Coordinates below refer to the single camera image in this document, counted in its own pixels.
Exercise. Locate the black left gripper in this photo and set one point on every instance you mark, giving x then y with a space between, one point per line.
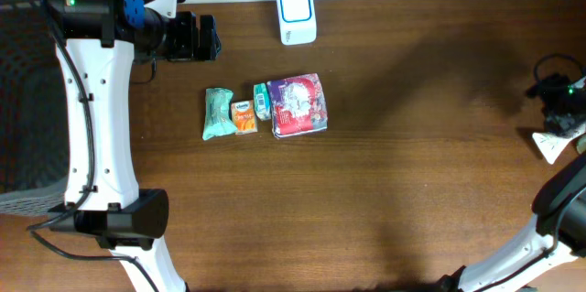
189 48

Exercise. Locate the teal tissue pack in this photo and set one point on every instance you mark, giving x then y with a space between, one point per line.
262 102

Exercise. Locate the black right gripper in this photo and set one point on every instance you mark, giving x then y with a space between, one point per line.
558 126

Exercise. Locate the grey plastic mesh basket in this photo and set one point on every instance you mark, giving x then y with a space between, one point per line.
34 125

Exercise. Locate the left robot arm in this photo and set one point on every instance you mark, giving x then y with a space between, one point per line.
97 44

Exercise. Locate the green lid jar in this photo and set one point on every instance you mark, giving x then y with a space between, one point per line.
581 145

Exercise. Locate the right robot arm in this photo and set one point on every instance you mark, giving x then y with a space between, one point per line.
555 233

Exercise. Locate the light green wipes packet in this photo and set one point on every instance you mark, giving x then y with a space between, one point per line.
217 118

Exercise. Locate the white lotion tube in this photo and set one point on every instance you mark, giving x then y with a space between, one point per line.
551 145

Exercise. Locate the white barcode scanner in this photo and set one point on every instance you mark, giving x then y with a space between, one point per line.
297 21

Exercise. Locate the pink purple snack packet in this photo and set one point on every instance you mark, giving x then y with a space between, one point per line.
298 105

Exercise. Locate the orange tissue pack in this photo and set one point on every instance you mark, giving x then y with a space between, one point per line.
243 116

